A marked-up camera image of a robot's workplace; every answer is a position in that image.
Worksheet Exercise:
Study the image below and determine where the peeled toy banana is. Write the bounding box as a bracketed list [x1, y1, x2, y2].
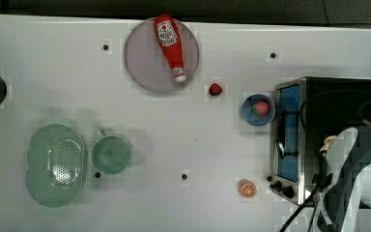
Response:
[320, 135, 336, 154]

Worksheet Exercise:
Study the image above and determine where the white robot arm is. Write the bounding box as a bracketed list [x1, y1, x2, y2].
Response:
[312, 127, 371, 232]

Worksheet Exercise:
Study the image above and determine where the black toaster oven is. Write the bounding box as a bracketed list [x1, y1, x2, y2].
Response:
[271, 76, 371, 205]

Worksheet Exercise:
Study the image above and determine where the red toy strawberry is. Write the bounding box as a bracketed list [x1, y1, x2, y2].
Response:
[209, 83, 222, 97]

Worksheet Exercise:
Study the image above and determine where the blue bowl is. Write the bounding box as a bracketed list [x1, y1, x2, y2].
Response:
[242, 94, 275, 127]

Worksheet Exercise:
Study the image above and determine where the grey round plate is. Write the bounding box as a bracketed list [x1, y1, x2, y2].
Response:
[124, 17, 199, 94]

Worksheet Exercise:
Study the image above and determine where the pink strawberry in bowl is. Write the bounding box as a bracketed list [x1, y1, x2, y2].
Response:
[251, 101, 271, 117]

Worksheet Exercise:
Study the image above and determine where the green measuring cup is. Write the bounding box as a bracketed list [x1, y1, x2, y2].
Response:
[91, 130, 131, 175]

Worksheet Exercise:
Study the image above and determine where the red ketchup bottle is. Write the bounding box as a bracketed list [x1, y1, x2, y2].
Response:
[154, 14, 186, 83]

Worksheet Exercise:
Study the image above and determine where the orange slice toy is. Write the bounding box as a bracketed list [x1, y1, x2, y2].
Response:
[238, 180, 257, 198]

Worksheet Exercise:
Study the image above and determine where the green colander basket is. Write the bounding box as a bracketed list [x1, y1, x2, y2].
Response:
[25, 124, 86, 208]

